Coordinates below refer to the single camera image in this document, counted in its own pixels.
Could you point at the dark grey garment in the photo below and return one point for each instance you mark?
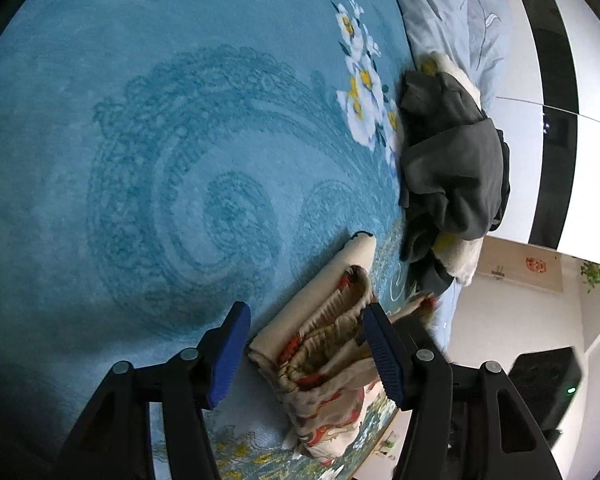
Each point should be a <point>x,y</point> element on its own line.
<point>455,170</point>

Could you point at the cream red patterned garment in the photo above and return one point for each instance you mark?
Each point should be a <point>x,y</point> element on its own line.
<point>325,355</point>

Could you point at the black box with green light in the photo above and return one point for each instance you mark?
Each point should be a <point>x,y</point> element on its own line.
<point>545,390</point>

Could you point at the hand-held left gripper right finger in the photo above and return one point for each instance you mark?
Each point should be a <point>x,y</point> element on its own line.
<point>383,355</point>

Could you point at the red wall ornament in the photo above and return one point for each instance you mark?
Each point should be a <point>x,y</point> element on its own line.
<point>536,264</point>

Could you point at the light blue floral pillow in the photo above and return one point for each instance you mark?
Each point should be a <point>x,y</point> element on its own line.
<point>455,15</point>

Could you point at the teal floral blanket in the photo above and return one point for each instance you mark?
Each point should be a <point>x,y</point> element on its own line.
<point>180,160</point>

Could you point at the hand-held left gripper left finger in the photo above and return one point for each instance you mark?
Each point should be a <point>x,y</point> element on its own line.
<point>228,352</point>

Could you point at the cream fleece garment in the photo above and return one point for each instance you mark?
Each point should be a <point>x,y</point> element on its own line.
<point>461,255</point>

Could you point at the green potted plant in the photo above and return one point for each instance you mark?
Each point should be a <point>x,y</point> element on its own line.
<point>597,274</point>

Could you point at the black and white wardrobe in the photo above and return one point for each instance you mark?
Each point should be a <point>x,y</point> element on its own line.
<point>560,110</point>

